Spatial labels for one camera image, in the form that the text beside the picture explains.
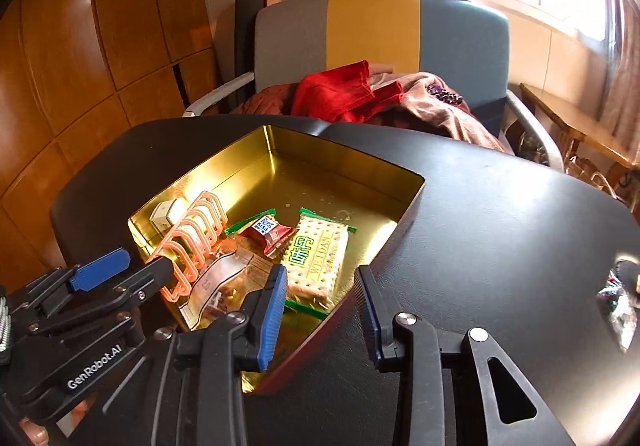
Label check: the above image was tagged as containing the brown pink blanket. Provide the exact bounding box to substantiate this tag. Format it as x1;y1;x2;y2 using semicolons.
230;71;512;155

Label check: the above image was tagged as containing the red candy packet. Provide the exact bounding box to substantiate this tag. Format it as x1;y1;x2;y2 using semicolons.
234;212;294;258

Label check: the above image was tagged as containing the wooden panelled wardrobe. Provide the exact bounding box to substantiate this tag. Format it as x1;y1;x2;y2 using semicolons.
0;0;217;288

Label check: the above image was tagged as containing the green-edged cracker packet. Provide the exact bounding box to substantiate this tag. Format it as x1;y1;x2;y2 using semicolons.
277;207;357;315

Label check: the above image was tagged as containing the red cloth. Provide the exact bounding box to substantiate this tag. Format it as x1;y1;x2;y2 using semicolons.
290;60;404;125

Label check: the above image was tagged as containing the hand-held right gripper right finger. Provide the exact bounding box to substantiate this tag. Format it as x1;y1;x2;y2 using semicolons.
354;265;576;446

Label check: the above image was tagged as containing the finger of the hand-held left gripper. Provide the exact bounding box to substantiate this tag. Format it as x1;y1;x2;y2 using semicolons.
34;256;177;336
21;248;132;322

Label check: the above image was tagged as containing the clear crinkled wrapper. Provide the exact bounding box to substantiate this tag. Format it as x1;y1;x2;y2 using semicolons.
597;259;640;353

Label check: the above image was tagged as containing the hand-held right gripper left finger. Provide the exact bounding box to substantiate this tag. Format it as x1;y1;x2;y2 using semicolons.
102;265;289;446

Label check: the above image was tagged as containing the wooden side table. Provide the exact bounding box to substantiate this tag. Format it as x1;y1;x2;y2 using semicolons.
520;82;640;208

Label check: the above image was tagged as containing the pink plastic clip rack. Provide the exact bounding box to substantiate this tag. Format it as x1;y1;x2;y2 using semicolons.
147;191;227;305

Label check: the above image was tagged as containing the small white box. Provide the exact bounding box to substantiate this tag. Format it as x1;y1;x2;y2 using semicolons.
150;199;189;235

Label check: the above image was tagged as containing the person's left hand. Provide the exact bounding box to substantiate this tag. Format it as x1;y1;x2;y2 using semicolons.
17;418;52;446

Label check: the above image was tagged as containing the grey yellow blue armchair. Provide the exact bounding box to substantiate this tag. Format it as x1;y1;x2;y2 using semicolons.
182;0;566;172

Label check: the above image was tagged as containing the gold metal tin container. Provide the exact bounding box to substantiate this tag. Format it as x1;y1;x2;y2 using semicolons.
127;123;426;397

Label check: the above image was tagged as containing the purple bead string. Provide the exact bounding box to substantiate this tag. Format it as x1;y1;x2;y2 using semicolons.
425;82;467;106

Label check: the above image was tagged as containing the clear brown-label snack packet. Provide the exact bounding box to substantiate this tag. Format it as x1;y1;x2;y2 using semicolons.
182;246;282;328

